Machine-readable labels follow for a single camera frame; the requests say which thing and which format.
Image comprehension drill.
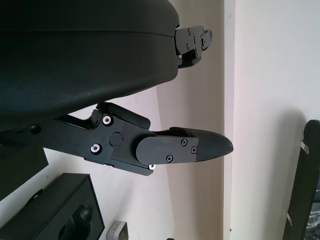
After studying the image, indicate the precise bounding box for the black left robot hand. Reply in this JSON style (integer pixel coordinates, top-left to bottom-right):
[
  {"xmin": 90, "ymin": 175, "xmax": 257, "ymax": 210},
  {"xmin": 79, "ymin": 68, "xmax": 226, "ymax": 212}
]
[{"xmin": 0, "ymin": 0, "xmax": 235, "ymax": 177}]

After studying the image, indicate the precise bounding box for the small silver depth camera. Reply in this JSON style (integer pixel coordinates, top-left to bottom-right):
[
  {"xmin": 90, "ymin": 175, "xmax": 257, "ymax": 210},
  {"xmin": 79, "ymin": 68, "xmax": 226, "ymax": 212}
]
[{"xmin": 106, "ymin": 220, "xmax": 130, "ymax": 240}]

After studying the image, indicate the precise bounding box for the black box base with insert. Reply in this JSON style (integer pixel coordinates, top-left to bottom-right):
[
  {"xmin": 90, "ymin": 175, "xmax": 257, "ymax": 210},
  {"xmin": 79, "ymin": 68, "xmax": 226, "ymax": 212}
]
[{"xmin": 0, "ymin": 172, "xmax": 106, "ymax": 240}]

